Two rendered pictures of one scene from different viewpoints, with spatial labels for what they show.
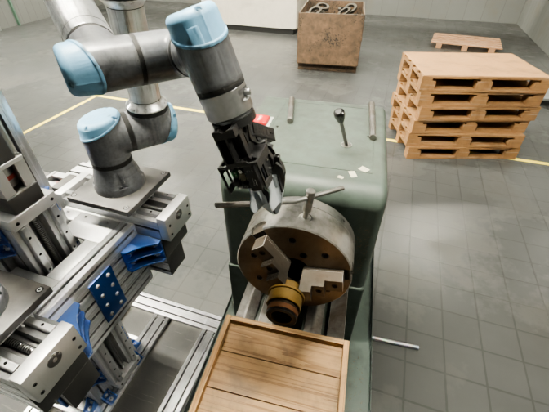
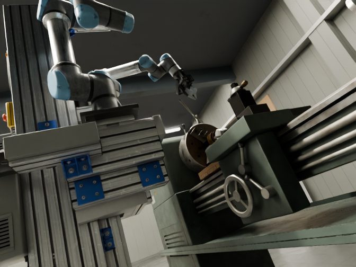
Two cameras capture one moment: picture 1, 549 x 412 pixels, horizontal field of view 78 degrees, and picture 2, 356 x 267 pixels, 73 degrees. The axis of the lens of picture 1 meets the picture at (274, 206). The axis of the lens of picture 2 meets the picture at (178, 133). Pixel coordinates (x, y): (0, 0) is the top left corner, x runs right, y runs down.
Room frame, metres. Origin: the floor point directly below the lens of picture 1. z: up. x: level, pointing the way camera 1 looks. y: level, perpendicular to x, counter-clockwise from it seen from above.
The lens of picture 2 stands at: (-0.44, 1.05, 0.67)
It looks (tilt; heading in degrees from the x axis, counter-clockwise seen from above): 20 degrees up; 319
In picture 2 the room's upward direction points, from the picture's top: 20 degrees counter-clockwise
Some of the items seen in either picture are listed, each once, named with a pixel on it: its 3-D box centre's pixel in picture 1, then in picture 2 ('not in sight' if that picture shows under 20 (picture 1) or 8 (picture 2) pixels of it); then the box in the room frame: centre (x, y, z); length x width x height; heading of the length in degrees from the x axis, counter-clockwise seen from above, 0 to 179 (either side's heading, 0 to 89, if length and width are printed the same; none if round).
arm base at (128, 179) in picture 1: (115, 170); not in sight; (0.88, 0.49, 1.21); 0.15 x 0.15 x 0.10
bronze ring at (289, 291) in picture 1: (284, 301); (215, 138); (0.49, -0.03, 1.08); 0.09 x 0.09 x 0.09; 77
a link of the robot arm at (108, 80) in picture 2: not in sight; (100, 88); (0.41, 0.66, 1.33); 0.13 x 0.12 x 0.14; 94
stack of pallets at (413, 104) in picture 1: (457, 105); not in sight; (3.29, -1.86, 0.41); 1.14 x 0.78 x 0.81; 89
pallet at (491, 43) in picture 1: (465, 42); not in sight; (7.09, -3.71, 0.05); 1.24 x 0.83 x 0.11; 68
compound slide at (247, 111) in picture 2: not in sight; (246, 121); (0.14, 0.14, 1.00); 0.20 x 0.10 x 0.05; 166
